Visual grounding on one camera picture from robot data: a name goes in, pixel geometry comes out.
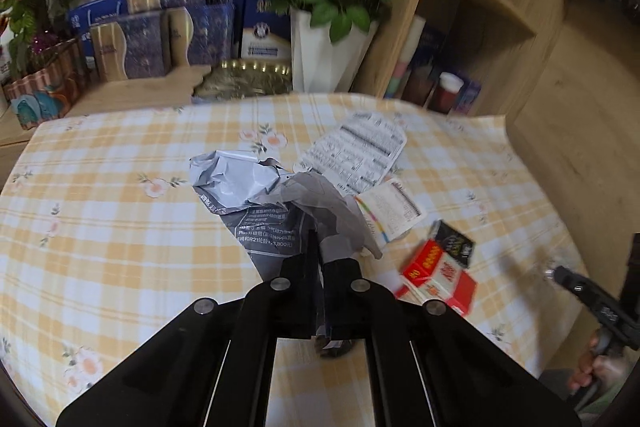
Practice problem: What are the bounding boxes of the small black packet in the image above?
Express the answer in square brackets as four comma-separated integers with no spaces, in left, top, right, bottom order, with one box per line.
[432,220,475,269]

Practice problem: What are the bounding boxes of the gold ornate tray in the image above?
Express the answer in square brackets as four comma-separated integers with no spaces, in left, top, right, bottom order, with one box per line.
[192,61,293,100]

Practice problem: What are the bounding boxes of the person's right hand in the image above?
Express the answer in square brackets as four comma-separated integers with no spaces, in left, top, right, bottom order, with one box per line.
[570,334,603,395]

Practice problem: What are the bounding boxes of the white printed paper sheet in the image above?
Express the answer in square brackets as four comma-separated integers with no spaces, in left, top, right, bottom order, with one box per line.
[292,111,407,188]

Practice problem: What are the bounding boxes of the tall blue white box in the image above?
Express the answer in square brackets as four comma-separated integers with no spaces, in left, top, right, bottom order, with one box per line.
[241,0,293,60]

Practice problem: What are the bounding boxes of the blue printed box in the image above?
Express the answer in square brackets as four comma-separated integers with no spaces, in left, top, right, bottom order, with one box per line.
[415,27,448,78]

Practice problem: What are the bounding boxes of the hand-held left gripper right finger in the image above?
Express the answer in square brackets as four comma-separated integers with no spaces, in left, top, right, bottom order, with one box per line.
[322,259,581,427]

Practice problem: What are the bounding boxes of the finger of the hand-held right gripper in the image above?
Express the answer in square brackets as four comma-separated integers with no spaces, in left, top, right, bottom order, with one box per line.
[545,265,616,323]

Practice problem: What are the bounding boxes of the wide blue white box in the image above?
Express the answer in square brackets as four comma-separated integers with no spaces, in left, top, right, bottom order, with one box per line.
[67,0,128,58]

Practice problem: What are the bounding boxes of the stack of pastel paper cups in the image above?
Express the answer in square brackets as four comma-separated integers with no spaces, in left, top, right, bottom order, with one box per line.
[382,14,427,100]

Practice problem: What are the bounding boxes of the wooden sideboard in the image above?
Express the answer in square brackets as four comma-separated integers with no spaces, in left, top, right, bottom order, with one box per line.
[0,64,211,158]

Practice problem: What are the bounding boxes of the wooden shelf unit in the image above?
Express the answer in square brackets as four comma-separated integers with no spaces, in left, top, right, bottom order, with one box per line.
[352,0,571,118]

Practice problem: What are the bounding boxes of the purple artificial flowers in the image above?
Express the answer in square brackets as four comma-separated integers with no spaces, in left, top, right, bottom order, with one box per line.
[30,32,61,52]

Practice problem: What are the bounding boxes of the grey plastic bag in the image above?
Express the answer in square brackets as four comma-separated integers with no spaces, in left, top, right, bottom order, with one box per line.
[189,150,383,358]

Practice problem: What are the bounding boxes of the receipt with coloured stripe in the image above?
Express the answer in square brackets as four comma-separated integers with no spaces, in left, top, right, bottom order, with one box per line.
[356,179,426,253]

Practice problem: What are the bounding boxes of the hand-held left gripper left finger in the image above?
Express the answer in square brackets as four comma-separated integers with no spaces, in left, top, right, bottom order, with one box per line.
[56,229,321,427]

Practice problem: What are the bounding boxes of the white angular vase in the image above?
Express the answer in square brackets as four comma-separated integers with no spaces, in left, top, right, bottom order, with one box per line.
[290,7,378,94]

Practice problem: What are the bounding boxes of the red paper cup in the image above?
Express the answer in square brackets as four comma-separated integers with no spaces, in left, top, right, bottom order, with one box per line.
[429,72,461,114]

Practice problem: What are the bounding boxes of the scalloped tin planter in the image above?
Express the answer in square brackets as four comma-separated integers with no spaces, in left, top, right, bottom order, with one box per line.
[5,39,91,130]

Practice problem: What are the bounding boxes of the red white cardboard box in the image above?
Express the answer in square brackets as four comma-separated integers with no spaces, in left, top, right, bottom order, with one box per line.
[397,239,477,317]

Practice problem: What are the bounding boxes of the person's right forearm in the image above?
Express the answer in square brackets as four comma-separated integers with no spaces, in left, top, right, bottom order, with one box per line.
[597,352,640,413]

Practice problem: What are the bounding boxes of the small blue purple box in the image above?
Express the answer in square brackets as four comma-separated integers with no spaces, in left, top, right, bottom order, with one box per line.
[452,74,483,115]

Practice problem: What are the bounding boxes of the brown cup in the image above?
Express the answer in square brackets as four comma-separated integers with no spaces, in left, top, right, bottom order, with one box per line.
[402,69,436,105]

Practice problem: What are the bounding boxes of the yellow plaid floral tablecloth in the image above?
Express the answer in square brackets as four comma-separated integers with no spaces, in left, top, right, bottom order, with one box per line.
[0,93,586,427]

